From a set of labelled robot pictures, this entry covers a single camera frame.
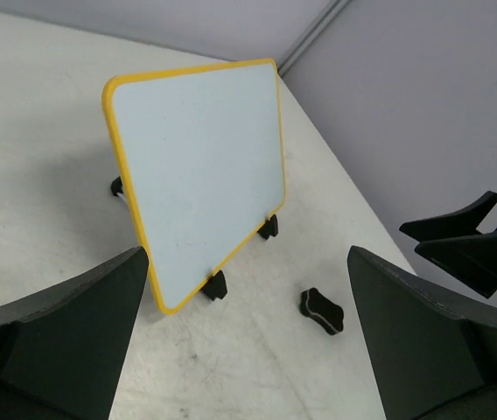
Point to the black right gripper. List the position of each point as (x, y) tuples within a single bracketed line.
[(471, 259)]

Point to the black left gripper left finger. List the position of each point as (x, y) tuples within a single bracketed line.
[(62, 348)]

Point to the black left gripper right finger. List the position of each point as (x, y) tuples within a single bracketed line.
[(433, 351)]

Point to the black felt eraser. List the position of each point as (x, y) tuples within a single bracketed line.
[(315, 306)]

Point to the yellow framed whiteboard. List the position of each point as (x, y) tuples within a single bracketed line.
[(200, 153)]

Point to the black whiteboard stand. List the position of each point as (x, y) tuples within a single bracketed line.
[(216, 286)]

